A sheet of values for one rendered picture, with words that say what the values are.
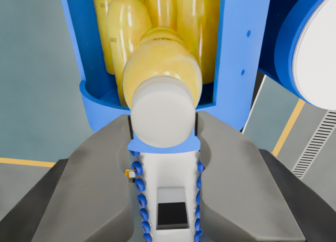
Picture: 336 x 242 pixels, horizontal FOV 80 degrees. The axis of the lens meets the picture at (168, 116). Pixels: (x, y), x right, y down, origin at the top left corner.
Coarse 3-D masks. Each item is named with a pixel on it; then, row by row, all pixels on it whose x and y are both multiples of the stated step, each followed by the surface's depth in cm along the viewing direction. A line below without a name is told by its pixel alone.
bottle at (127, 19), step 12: (120, 0) 27; (132, 0) 27; (108, 12) 28; (120, 12) 27; (132, 12) 27; (144, 12) 28; (108, 24) 29; (120, 24) 28; (132, 24) 28; (144, 24) 29; (108, 36) 30; (120, 36) 28; (132, 36) 28; (120, 48) 29; (132, 48) 29; (120, 60) 30; (120, 72) 31; (120, 84) 32; (120, 96) 34
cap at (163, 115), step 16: (144, 96) 11; (160, 96) 11; (176, 96) 11; (144, 112) 11; (160, 112) 11; (176, 112) 11; (192, 112) 11; (144, 128) 12; (160, 128) 12; (176, 128) 12; (192, 128) 12; (160, 144) 12; (176, 144) 13
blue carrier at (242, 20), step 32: (64, 0) 28; (224, 0) 18; (256, 0) 21; (96, 32) 36; (224, 32) 20; (256, 32) 23; (96, 64) 38; (224, 64) 21; (256, 64) 26; (96, 96) 38; (224, 96) 24; (96, 128) 28
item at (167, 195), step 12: (156, 192) 71; (168, 192) 70; (180, 192) 70; (156, 204) 66; (168, 204) 64; (180, 204) 64; (156, 216) 62; (168, 216) 61; (180, 216) 60; (156, 228) 59; (168, 228) 59; (180, 228) 59
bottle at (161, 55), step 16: (144, 32) 26; (160, 32) 20; (176, 32) 24; (144, 48) 15; (160, 48) 15; (176, 48) 15; (128, 64) 15; (144, 64) 14; (160, 64) 13; (176, 64) 14; (192, 64) 15; (128, 80) 14; (144, 80) 13; (160, 80) 13; (176, 80) 13; (192, 80) 14; (128, 96) 14; (192, 96) 13
